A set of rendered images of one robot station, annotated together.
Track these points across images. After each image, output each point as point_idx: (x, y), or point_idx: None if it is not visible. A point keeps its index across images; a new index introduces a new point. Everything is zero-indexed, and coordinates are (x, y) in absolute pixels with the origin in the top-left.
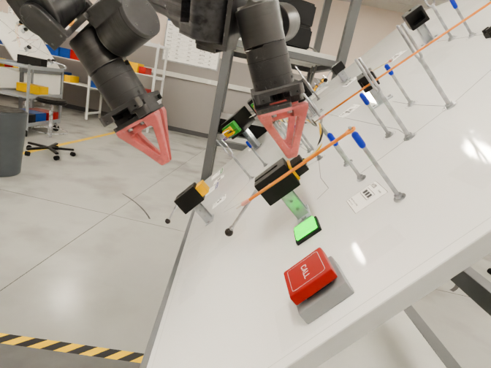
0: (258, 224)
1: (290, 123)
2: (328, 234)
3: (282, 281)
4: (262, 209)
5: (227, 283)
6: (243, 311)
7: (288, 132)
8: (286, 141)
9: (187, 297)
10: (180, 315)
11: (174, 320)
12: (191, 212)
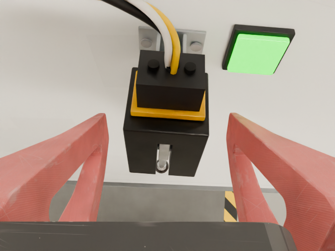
0: (79, 104)
1: (80, 159)
2: (328, 23)
3: (326, 97)
4: (18, 94)
5: (210, 142)
6: (306, 132)
7: (92, 149)
8: (102, 138)
9: (168, 170)
10: (197, 174)
11: (200, 177)
12: None
